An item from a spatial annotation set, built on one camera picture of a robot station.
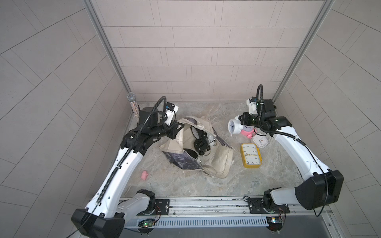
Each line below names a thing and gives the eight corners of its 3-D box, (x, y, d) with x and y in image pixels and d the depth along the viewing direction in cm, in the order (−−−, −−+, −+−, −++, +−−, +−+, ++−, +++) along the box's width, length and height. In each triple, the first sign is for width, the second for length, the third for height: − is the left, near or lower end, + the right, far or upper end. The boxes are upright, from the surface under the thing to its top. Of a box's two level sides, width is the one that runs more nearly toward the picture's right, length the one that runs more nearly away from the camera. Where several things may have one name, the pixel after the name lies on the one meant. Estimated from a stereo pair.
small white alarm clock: (255, 147, 93) (256, 145, 91) (252, 137, 98) (253, 135, 95) (268, 147, 93) (270, 145, 91) (264, 137, 98) (266, 135, 95)
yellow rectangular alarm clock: (244, 168, 86) (245, 166, 83) (239, 145, 95) (240, 143, 92) (262, 168, 86) (264, 166, 83) (256, 145, 95) (258, 143, 92)
